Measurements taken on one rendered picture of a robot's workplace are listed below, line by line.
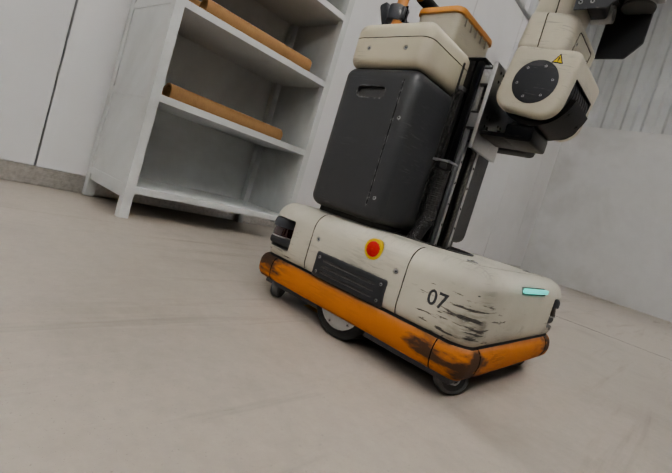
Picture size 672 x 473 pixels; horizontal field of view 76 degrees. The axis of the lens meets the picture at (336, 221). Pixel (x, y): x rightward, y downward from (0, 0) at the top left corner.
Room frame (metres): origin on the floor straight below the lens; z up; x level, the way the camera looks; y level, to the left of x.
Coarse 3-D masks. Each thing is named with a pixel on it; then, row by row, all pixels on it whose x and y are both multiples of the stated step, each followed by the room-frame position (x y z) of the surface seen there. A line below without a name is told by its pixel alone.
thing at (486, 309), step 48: (288, 240) 1.19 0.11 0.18; (336, 240) 1.06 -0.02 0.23; (384, 240) 0.99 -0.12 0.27; (288, 288) 1.15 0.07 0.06; (336, 288) 1.04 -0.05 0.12; (384, 288) 0.95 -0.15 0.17; (432, 288) 0.88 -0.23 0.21; (480, 288) 0.83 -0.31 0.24; (528, 288) 1.01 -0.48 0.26; (384, 336) 0.92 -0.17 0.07; (432, 336) 0.86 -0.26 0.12; (480, 336) 0.84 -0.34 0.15; (528, 336) 1.11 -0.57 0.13
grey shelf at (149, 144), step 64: (256, 0) 2.40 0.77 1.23; (320, 0) 2.18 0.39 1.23; (128, 64) 1.88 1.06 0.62; (192, 64) 2.22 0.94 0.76; (256, 64) 2.28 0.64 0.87; (320, 64) 2.42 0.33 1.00; (128, 128) 1.76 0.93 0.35; (192, 128) 2.29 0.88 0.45; (128, 192) 1.69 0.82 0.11; (192, 192) 2.15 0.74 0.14; (256, 192) 2.58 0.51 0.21
